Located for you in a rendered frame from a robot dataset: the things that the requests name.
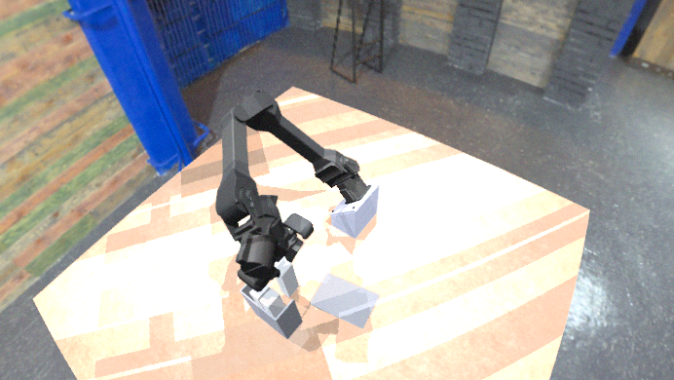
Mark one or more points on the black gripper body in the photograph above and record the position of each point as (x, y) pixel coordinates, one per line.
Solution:
(297, 225)

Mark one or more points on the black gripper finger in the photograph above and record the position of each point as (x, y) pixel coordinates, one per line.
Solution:
(294, 251)
(277, 273)

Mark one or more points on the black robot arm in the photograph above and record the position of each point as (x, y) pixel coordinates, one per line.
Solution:
(237, 195)

